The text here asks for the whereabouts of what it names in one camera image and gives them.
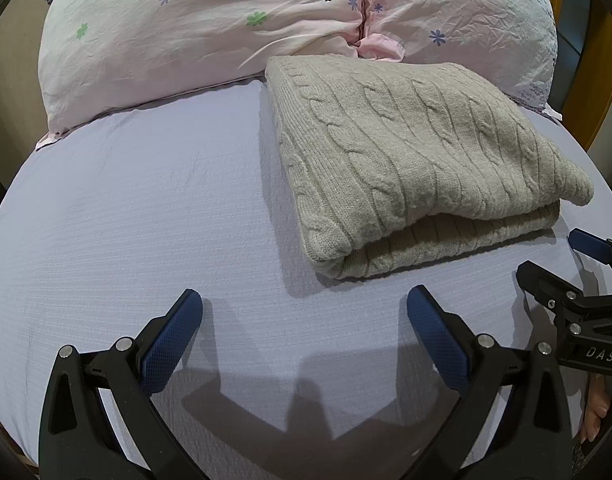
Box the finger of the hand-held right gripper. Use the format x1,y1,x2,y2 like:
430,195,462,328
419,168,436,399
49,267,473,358
516,259,612,333
569,228,612,266

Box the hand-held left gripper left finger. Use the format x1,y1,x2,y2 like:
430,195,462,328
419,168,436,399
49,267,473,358
38,288,205,480

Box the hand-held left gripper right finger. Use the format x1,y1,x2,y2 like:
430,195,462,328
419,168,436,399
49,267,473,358
406,285,575,480

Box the beige cable-knit sweater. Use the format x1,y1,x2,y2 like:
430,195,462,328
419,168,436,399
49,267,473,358
264,54,596,281

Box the person's right hand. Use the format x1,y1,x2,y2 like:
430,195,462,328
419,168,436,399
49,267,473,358
580,374,612,445

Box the lavender bed sheet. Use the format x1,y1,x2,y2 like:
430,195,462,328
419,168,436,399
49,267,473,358
0,76,612,480

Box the wooden furniture panel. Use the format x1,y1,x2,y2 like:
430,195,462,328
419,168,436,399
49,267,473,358
550,0,612,152

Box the pink floral pillow with tree print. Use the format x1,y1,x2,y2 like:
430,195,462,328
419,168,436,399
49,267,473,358
36,0,373,152

